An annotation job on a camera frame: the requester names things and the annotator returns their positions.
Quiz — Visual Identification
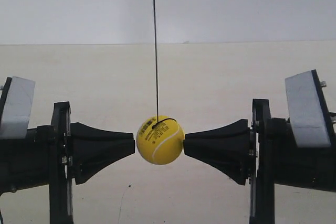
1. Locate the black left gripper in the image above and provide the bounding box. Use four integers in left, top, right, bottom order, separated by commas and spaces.
1, 101, 135, 223

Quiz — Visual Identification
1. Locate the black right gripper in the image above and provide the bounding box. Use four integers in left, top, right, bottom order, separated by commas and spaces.
184, 99, 335, 223

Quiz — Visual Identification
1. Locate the yellow tennis ball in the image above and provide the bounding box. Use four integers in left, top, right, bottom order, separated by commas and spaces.
135, 115, 184, 165

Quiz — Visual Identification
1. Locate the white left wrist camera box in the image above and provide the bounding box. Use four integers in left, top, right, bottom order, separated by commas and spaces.
1, 76, 35, 140

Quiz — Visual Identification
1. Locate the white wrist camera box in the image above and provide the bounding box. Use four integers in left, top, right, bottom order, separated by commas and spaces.
1, 76, 35, 140
285, 69, 334, 148

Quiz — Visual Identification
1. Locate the black hanging string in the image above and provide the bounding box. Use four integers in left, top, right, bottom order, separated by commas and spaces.
151, 0, 177, 131

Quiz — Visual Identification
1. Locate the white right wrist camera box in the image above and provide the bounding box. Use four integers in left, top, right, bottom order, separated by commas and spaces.
285, 69, 334, 148

